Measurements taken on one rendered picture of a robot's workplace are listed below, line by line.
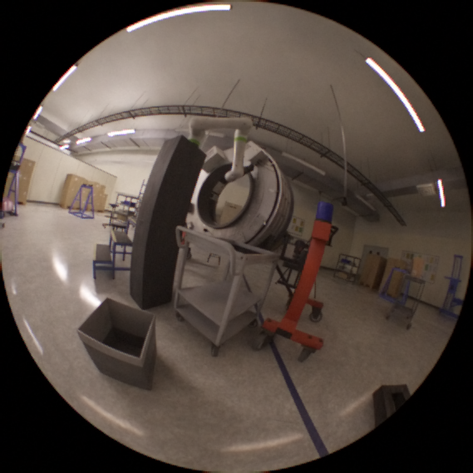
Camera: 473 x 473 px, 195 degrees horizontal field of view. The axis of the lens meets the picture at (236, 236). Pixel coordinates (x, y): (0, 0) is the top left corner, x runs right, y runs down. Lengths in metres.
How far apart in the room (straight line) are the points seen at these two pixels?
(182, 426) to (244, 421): 0.27
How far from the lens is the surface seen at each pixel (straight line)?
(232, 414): 0.83
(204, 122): 1.21
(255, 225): 1.30
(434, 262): 8.82
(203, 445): 0.78
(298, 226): 7.83
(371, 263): 7.00
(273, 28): 3.45
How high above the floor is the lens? 0.78
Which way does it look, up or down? 2 degrees down
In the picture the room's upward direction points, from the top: 15 degrees clockwise
